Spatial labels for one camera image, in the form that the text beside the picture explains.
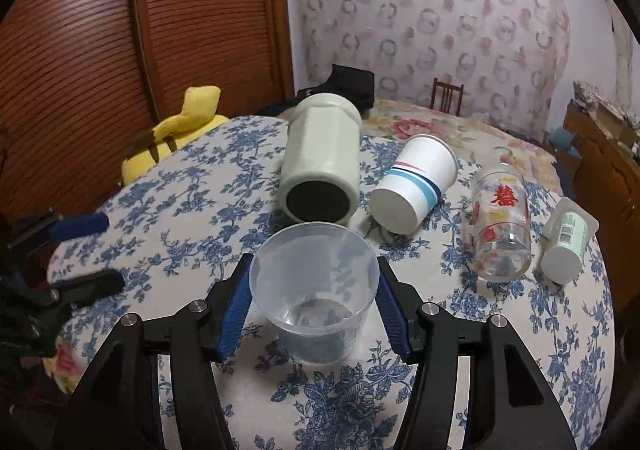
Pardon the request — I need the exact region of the pale green mug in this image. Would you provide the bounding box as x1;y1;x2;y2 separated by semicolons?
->
278;94;362;224

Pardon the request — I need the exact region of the white striped paper cup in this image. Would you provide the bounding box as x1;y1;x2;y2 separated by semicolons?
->
369;133;458;235

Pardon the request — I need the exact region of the clear plastic cup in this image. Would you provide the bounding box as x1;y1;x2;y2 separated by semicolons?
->
248;223;381;365

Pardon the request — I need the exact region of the dark wooden chair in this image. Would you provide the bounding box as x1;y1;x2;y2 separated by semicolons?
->
430;78;465;117

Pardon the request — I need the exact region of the small white plastic bottle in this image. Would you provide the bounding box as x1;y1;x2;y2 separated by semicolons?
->
540;197;600;284

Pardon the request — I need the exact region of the clear printed glass cup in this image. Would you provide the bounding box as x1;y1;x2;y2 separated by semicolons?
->
462;165;532;282

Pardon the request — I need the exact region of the blue floral tablecloth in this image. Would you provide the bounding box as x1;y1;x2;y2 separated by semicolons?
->
47;115;615;450

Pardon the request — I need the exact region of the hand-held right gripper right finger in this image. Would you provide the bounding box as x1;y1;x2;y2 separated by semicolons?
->
376;256;576;450

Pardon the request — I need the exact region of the floral bed blanket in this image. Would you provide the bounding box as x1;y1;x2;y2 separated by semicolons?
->
361;98;563;198

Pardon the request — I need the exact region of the brown wooden cabinet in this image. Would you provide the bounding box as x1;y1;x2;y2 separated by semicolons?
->
555;80;640;291

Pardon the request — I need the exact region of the yellow plush toy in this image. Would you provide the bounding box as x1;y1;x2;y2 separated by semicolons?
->
121;86;232;183

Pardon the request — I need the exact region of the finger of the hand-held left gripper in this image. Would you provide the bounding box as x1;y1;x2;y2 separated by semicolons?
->
30;269;126;311
10;210;110;256

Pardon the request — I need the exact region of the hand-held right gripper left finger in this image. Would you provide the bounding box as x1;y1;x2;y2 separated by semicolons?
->
62;253;254;450

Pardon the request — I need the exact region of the wooden louvered wardrobe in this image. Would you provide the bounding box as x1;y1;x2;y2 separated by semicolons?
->
0;0;296;226

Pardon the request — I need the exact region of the black cloth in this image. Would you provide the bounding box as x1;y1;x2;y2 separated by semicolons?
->
257;64;376;117

